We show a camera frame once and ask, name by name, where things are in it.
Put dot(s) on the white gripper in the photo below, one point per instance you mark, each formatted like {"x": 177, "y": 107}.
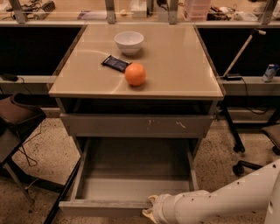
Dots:
{"x": 162, "y": 206}

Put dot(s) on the grey drawer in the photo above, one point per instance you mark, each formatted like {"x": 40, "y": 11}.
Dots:
{"x": 117, "y": 176}
{"x": 157, "y": 126}

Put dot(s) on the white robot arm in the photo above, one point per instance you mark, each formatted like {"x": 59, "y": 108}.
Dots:
{"x": 255, "y": 192}

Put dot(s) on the grey drawer cabinet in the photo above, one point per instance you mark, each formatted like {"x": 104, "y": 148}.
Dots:
{"x": 179, "y": 79}

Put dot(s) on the grey top drawer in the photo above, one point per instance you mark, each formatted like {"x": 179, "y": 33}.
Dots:
{"x": 157, "y": 126}

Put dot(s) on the orange fruit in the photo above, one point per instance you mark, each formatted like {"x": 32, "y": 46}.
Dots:
{"x": 135, "y": 74}

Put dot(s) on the dark blue snack bar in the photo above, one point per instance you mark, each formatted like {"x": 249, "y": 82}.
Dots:
{"x": 115, "y": 63}

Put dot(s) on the black power adapter right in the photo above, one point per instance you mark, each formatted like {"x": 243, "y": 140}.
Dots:
{"x": 233, "y": 77}

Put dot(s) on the black power adapter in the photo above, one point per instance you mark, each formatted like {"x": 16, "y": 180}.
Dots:
{"x": 233, "y": 77}
{"x": 9, "y": 77}

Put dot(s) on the brown chair left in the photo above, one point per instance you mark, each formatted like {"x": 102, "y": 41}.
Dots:
{"x": 17, "y": 122}

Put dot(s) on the white bowl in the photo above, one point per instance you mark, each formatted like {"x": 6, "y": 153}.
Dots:
{"x": 129, "y": 42}

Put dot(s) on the blue white can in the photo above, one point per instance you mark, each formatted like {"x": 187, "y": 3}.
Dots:
{"x": 270, "y": 72}

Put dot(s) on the white stick with black tip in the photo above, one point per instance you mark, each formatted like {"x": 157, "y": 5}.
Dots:
{"x": 239, "y": 54}

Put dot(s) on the black power adapter left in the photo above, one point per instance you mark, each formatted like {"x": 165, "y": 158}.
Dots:
{"x": 9, "y": 77}

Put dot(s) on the pink plastic container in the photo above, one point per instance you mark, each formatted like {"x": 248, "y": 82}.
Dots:
{"x": 196, "y": 10}

